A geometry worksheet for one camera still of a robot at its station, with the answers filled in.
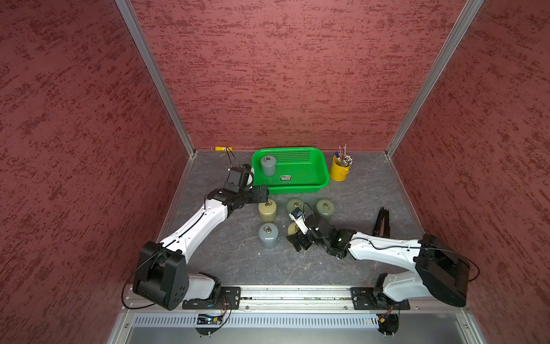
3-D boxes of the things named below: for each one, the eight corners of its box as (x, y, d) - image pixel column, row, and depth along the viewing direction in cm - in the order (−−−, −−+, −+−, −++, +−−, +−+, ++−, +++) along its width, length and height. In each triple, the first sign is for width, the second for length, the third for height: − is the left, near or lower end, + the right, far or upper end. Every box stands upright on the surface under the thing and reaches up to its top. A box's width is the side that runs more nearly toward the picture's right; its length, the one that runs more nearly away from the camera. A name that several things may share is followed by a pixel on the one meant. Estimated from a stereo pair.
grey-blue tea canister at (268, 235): (259, 248, 88) (257, 239, 80) (260, 231, 93) (258, 221, 85) (278, 248, 88) (278, 239, 80) (278, 231, 93) (278, 221, 85)
